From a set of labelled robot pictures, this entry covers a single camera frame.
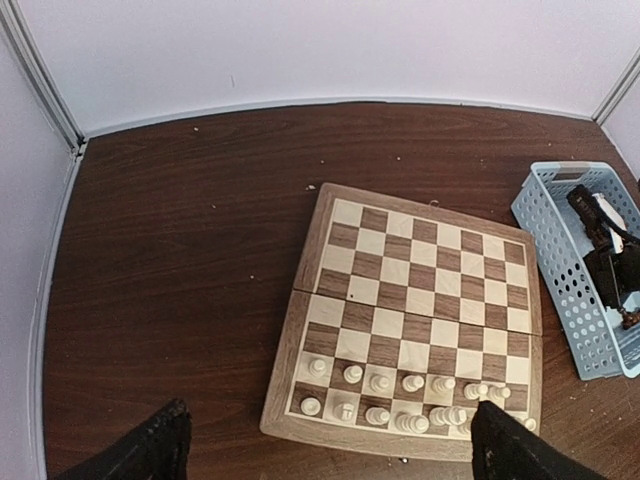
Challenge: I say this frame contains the white rook chess piece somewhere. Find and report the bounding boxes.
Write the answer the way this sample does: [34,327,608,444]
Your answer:
[300,396,322,417]

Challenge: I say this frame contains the left aluminium frame post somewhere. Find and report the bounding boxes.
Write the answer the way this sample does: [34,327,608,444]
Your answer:
[1,0,86,156]

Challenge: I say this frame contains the dark chess pieces pile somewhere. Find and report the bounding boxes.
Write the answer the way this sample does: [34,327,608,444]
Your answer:
[618,308,640,330]

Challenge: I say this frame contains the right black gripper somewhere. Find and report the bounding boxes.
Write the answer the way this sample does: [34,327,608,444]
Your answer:
[584,245,639,308]

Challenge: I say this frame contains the white knight chess piece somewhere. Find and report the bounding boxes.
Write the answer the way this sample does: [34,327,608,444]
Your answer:
[333,402,356,423]

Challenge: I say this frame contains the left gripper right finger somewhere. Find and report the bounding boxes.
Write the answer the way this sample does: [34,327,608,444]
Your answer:
[471,401,602,480]

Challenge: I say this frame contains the wooden folding chess board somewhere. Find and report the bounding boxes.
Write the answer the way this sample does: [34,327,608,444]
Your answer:
[260,183,543,462]

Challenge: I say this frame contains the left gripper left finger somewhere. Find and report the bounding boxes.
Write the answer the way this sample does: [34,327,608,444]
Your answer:
[57,398,192,479]

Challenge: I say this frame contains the white pawn chess piece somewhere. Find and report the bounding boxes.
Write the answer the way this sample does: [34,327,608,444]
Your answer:
[369,373,391,394]

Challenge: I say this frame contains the aluminium frame post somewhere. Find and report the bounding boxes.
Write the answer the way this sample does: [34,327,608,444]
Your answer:
[591,57,639,125]
[1,0,86,156]

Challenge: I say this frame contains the white queen chess piece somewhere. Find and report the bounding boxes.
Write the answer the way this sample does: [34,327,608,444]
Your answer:
[395,412,430,435]

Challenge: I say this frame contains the light blue plastic basket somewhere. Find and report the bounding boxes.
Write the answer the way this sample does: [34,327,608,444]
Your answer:
[511,161,639,380]

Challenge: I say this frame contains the right aluminium frame post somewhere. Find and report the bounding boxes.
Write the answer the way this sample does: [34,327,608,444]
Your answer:
[591,57,639,125]

